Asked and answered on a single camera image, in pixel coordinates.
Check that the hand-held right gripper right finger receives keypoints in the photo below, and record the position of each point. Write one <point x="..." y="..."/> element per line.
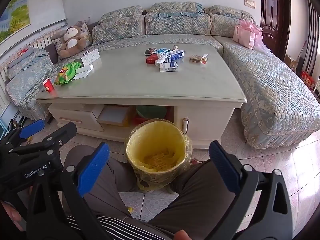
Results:
<point x="222" y="167"/>

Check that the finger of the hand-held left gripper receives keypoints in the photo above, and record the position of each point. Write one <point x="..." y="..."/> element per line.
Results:
<point x="32" y="128"/>
<point x="50" y="142"/>

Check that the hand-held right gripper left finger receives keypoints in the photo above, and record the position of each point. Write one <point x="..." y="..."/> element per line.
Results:
<point x="92" y="167"/>

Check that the trash bin with yellow liner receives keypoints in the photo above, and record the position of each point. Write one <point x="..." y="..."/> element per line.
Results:
<point x="155" y="160"/>

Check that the white blue-striped medicine box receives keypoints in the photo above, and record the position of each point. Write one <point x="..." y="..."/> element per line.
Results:
<point x="168" y="66"/>

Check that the red cigarette box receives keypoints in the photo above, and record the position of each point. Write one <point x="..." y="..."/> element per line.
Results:
<point x="151" y="60"/>

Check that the person's left hand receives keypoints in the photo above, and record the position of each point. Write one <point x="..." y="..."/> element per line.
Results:
<point x="10" y="215"/>

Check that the person's right hand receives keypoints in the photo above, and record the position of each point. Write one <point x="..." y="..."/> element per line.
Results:
<point x="183" y="235"/>

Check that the person's left leg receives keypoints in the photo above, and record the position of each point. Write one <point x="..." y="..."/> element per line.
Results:
<point x="120" y="175"/>

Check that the person's leg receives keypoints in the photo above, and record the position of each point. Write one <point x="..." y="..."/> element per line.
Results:
<point x="195" y="200"/>
<point x="120" y="175"/>

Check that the coffee table drawer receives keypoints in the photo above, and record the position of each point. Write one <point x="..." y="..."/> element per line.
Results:
<point x="75" y="120"/>

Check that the person's right leg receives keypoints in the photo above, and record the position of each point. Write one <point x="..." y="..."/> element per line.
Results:
<point x="195" y="200"/>

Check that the red paper cup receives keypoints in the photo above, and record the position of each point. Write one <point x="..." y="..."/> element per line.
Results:
<point x="48" y="85"/>

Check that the coffee table cabinet door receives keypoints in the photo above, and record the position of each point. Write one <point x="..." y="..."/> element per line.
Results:
<point x="200" y="121"/>

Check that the green snack bag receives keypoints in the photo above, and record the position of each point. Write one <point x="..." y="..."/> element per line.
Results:
<point x="67" y="72"/>

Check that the striped shirt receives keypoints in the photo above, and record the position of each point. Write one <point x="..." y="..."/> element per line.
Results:
<point x="120" y="227"/>

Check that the grey-blue ruffled pillow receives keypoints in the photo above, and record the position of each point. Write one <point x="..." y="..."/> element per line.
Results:
<point x="25" y="58"/>

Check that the white folded paper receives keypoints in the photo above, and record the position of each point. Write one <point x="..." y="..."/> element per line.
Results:
<point x="83" y="72"/>

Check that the dark purple cushion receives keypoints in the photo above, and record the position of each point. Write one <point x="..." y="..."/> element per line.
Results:
<point x="53" y="52"/>

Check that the green bowl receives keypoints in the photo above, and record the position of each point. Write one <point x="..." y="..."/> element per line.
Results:
<point x="150" y="111"/>

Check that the white radiator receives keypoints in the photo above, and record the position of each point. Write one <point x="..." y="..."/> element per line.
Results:
<point x="42" y="40"/>

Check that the patterned tissue box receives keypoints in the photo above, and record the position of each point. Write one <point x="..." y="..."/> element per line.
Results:
<point x="90" y="56"/>

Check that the brown teddy bear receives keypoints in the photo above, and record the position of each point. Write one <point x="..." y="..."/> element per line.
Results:
<point x="71" y="41"/>

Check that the quilted blue sofa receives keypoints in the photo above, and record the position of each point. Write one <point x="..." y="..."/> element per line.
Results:
<point x="262" y="80"/>

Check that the small red packet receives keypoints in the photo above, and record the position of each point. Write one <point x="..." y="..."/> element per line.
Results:
<point x="203" y="61"/>

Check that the floral throw pillow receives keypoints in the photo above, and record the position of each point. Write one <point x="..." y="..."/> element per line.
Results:
<point x="85" y="31"/>

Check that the brown cigarette box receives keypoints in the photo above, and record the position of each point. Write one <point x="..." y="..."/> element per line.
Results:
<point x="196" y="58"/>

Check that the blue and white carton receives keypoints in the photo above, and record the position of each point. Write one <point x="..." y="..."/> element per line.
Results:
<point x="176" y="55"/>

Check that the red gift boxes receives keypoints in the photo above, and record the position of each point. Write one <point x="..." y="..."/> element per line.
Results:
<point x="307" y="78"/>

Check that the crumpled white tissue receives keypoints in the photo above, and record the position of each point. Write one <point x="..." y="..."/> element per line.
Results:
<point x="162" y="58"/>

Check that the cardboard box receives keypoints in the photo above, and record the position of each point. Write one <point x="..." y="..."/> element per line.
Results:
<point x="291" y="62"/>

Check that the dark small box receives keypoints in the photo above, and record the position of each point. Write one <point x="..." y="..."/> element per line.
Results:
<point x="149" y="52"/>

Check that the clear plastic bag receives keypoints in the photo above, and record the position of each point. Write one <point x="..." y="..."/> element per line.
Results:
<point x="264" y="45"/>

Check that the small sausage snack wrapper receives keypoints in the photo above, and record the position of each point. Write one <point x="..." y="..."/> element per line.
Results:
<point x="175" y="47"/>

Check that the light blue small box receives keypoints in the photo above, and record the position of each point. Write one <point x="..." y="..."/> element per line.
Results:
<point x="163" y="50"/>

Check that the pink gift bag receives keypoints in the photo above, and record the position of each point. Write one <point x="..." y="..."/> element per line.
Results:
<point x="243" y="36"/>

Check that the lace-trimmed sofa pillow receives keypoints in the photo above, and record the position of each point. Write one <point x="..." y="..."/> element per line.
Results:
<point x="120" y="16"/>
<point x="231" y="12"/>

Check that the blue-ruffled sofa pillow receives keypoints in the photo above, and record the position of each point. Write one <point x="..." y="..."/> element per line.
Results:
<point x="175" y="8"/>

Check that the dark wooden door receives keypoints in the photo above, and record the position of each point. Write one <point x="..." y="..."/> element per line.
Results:
<point x="275" y="7"/>

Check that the metal wall pipe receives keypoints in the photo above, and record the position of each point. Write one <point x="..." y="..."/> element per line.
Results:
<point x="37" y="31"/>

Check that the wall poster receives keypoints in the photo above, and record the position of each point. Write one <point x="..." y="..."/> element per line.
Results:
<point x="15" y="5"/>

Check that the wall light switch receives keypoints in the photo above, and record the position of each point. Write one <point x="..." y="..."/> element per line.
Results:
<point x="249" y="3"/>

